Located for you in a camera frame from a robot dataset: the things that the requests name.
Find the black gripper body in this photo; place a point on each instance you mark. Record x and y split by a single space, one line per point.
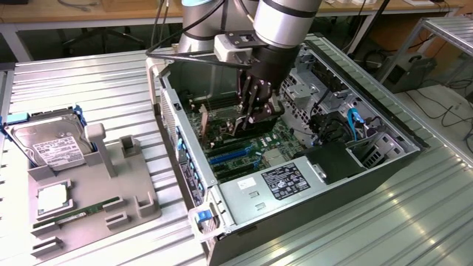
273 63

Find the graphics card with metal bracket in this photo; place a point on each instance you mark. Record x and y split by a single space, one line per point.
268 128

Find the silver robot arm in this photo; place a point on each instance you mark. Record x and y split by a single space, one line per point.
284 19

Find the black RAM slot bank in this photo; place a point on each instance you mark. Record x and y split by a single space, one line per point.
221 101

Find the CPU socket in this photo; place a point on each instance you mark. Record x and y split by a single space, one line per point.
225 128

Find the metal disk bay cage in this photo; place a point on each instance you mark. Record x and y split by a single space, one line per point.
313 91

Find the green motherboard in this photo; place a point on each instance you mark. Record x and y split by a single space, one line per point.
273 144

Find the installed black RAM stick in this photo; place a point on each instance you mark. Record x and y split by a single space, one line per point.
236 142

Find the silver chipset heatsink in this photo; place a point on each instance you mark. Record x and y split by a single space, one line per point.
275 157

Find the blue expansion slot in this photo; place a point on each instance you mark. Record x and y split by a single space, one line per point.
227 157

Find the black expansion slot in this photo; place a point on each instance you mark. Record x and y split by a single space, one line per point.
236 169

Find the grey power supply unit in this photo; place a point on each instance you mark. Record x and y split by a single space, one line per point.
273 191

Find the open black PC case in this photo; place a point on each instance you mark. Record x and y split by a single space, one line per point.
369 177

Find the black box on floor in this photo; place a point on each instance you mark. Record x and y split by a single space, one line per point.
411 73

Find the blue case latch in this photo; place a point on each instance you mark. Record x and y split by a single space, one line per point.
203 216

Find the black chair base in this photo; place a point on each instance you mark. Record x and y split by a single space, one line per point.
103 36

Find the wooden desk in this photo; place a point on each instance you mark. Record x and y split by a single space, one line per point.
111 9

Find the metal slat side table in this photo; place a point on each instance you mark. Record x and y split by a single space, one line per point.
447 30

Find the grey parts rack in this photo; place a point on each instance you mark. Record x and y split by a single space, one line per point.
96 188

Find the silver hard disk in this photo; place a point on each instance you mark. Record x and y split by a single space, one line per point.
51 147

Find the green RAM stick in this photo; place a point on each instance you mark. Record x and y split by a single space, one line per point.
81 213

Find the blue disk carrier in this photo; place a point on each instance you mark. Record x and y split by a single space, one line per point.
16 119

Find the silver CPU chip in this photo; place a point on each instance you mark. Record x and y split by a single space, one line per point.
53 199

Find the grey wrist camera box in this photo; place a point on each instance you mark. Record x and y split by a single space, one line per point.
231 48

